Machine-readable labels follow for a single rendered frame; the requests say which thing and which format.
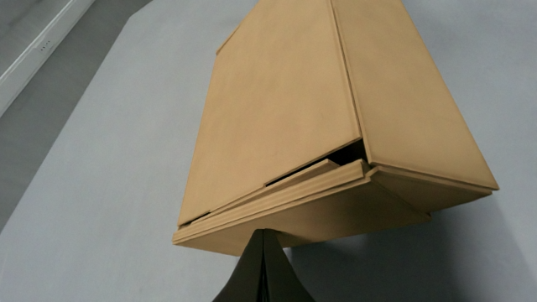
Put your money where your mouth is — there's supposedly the brown cardboard box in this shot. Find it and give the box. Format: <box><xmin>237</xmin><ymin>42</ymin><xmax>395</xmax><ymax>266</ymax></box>
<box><xmin>172</xmin><ymin>0</ymin><xmax>500</xmax><ymax>257</ymax></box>

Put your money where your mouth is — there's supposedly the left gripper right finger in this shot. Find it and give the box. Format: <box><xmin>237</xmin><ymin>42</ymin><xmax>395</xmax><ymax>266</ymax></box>
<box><xmin>263</xmin><ymin>228</ymin><xmax>316</xmax><ymax>302</ymax></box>

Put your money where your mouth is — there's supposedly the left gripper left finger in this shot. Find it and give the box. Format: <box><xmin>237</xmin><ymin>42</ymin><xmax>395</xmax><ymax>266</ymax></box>
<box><xmin>212</xmin><ymin>229</ymin><xmax>263</xmax><ymax>302</ymax></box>

